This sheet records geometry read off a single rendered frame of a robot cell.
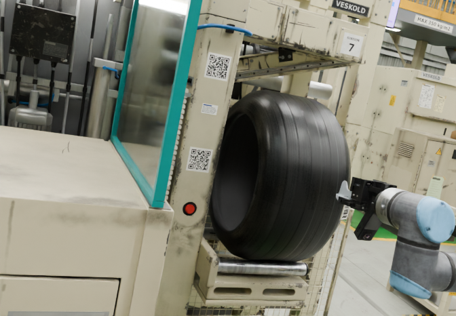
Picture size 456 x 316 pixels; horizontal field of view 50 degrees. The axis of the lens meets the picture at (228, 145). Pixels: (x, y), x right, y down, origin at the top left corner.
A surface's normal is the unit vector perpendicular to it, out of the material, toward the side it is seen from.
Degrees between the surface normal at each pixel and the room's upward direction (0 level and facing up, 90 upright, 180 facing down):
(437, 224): 78
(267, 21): 90
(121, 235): 90
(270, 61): 90
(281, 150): 70
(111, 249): 90
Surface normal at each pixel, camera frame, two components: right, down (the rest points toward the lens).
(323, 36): 0.34, 0.21
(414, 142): -0.92, -0.13
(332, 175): 0.38, -0.07
